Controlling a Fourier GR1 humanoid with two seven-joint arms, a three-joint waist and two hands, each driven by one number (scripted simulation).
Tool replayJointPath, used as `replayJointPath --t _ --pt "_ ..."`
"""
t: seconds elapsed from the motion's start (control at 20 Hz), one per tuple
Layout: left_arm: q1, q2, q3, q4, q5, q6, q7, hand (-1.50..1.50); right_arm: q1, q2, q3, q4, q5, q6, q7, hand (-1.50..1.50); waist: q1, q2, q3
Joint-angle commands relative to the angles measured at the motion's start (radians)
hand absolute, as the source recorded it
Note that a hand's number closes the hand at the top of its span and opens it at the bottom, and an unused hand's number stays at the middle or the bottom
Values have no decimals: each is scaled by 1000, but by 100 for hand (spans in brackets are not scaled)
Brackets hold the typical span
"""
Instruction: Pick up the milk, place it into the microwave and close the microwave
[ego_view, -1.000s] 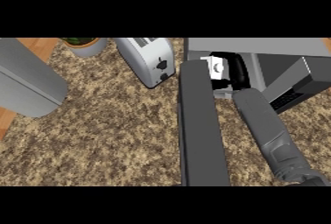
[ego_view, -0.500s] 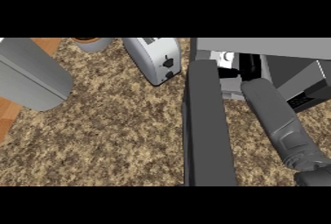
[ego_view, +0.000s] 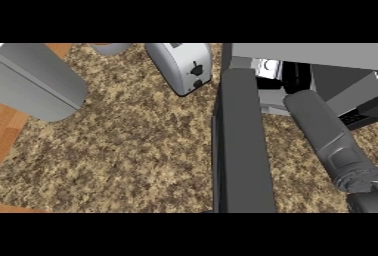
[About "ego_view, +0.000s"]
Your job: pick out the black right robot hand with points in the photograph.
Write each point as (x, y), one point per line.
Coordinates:
(297, 77)

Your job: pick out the white milk carton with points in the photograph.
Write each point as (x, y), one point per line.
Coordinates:
(269, 68)

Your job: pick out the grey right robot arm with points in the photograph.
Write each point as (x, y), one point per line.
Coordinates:
(325, 133)

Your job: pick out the grey microwave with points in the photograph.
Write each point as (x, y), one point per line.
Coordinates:
(315, 53)

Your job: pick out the silver toaster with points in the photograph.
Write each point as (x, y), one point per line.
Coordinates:
(179, 65)

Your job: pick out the small grey container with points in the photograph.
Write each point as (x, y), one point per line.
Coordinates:
(109, 48)

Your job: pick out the pale grey rounded appliance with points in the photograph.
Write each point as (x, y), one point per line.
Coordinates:
(39, 83)

